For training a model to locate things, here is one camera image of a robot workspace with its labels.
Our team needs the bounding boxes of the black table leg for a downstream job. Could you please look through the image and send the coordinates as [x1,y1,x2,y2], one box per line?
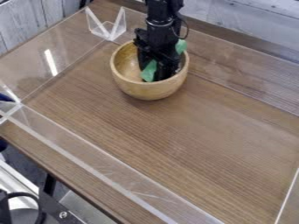
[43,174,57,196]

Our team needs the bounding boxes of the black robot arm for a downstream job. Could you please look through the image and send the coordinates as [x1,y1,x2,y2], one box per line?
[134,0,183,82]

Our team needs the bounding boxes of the clear acrylic barrier wall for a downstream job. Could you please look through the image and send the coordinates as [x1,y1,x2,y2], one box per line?
[0,88,224,224]

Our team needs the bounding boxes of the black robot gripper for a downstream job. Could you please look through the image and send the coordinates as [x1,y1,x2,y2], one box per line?
[134,17,182,81]

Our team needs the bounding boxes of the green rectangular block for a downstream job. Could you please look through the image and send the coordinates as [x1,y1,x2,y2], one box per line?
[141,39,188,82]

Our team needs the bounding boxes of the brown wooden bowl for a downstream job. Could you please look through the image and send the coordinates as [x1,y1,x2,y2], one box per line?
[109,40,190,101]

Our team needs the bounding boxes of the black metal base bracket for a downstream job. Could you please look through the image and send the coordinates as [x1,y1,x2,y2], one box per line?
[41,194,87,224]

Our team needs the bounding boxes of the black cable loop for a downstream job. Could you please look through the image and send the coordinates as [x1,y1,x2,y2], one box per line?
[0,191,47,224]

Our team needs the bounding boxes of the clear acrylic corner bracket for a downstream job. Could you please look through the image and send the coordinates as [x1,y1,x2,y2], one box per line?
[85,7,127,41]

